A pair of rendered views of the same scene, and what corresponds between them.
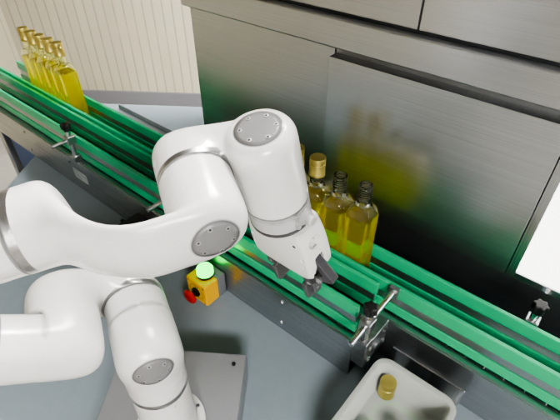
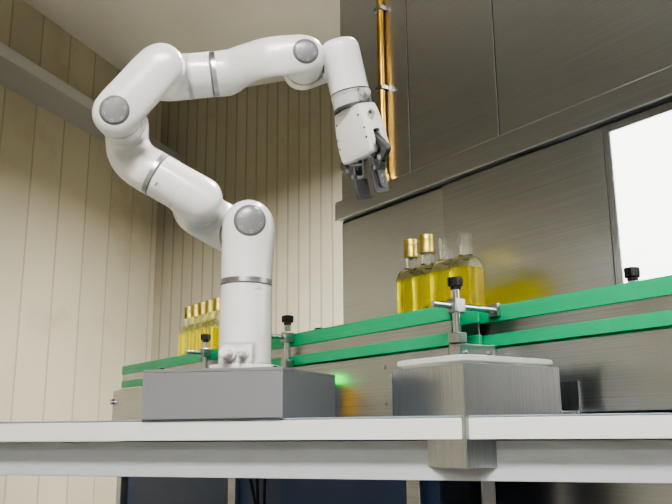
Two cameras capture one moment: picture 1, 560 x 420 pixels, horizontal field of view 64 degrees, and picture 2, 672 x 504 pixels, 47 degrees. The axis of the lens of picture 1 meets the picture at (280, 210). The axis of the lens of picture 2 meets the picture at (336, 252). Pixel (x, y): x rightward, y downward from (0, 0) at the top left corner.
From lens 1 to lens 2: 1.37 m
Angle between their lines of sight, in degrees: 54
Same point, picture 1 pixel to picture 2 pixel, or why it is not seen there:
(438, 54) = (511, 138)
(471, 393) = (584, 378)
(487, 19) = (536, 104)
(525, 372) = (616, 305)
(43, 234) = (227, 54)
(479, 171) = (561, 203)
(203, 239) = (299, 46)
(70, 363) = (200, 184)
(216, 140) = not seen: hidden behind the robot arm
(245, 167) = (328, 48)
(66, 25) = not seen: hidden behind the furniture
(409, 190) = (519, 263)
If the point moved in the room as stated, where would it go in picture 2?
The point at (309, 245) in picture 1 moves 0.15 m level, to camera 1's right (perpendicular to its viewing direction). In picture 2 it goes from (369, 120) to (450, 112)
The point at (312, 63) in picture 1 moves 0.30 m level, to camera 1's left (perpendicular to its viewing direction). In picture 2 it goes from (434, 209) to (321, 218)
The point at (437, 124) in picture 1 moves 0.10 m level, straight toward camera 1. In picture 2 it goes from (522, 186) to (503, 175)
